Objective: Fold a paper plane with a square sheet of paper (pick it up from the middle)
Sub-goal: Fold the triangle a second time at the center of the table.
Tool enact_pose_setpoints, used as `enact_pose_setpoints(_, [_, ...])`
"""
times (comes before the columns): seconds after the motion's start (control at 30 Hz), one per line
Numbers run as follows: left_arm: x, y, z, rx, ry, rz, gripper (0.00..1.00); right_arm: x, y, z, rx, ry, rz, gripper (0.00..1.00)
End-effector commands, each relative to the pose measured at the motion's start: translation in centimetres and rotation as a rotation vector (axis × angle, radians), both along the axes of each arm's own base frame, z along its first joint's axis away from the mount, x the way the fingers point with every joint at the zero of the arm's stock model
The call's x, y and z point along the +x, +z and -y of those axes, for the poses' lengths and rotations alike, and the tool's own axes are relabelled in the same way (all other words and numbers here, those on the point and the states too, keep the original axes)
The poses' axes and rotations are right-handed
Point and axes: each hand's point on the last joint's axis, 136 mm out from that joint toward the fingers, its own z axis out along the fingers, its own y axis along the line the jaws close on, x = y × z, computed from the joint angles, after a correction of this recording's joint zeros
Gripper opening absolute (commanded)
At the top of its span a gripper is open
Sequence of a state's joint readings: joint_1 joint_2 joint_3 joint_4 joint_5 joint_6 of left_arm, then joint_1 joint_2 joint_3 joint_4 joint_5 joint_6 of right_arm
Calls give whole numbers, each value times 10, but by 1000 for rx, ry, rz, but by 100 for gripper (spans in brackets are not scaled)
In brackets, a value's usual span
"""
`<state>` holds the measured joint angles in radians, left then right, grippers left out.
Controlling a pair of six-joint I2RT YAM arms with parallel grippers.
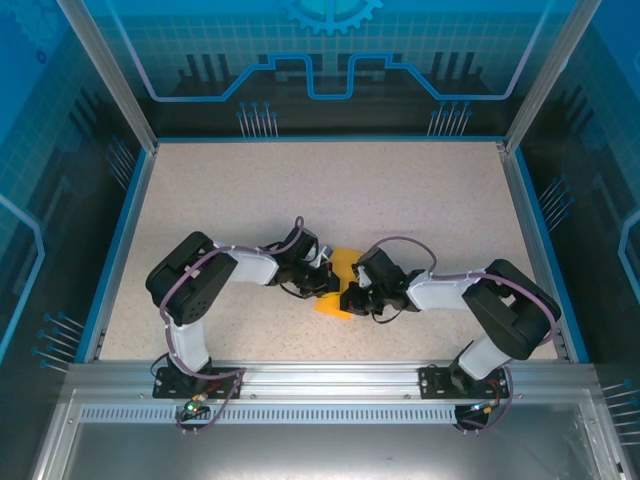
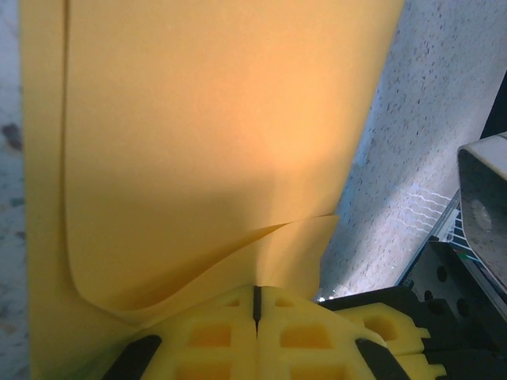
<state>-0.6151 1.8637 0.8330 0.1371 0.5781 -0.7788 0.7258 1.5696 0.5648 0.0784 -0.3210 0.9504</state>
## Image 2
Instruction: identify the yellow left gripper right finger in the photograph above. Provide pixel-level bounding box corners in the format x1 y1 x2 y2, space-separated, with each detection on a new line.
257 284 412 380

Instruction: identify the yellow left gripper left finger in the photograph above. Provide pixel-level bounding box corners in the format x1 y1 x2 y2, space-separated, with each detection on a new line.
105 285 258 380

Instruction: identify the orange square paper sheet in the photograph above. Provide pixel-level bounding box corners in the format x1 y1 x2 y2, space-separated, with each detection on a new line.
17 0 407 380

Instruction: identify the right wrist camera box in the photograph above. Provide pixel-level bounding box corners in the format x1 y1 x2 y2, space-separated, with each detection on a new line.
457 132 507 290

